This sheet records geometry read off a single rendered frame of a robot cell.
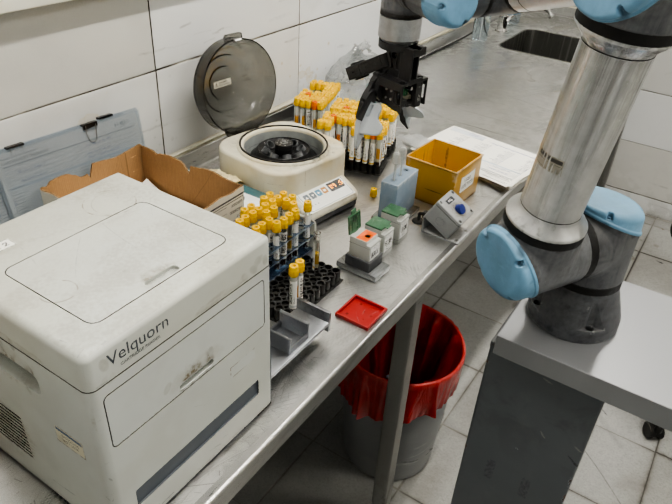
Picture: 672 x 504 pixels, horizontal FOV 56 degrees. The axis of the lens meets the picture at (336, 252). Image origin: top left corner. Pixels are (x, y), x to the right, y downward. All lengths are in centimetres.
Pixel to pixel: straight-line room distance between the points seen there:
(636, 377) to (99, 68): 111
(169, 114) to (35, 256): 80
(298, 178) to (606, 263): 64
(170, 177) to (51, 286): 66
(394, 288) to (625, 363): 41
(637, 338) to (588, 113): 47
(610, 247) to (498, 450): 47
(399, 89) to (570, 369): 55
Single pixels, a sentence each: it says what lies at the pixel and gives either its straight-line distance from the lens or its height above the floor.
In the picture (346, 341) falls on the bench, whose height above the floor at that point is 88.
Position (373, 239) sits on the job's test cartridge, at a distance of 121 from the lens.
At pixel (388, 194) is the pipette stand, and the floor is 95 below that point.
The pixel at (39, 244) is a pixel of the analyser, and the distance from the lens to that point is 81.
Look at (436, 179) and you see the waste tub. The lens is 146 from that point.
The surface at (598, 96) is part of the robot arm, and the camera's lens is 81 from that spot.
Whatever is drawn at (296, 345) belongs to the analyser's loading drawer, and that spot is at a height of 92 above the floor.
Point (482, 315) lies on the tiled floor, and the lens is 262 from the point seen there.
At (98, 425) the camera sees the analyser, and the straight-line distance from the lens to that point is 70.
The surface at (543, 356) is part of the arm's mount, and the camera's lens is 108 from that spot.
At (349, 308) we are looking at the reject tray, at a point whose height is 88.
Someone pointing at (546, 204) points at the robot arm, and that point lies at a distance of 89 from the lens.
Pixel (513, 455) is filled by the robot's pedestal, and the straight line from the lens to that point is 129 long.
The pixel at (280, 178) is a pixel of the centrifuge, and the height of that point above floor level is 98.
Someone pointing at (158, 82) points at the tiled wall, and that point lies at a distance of 149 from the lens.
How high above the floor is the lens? 160
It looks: 34 degrees down
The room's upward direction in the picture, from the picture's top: 4 degrees clockwise
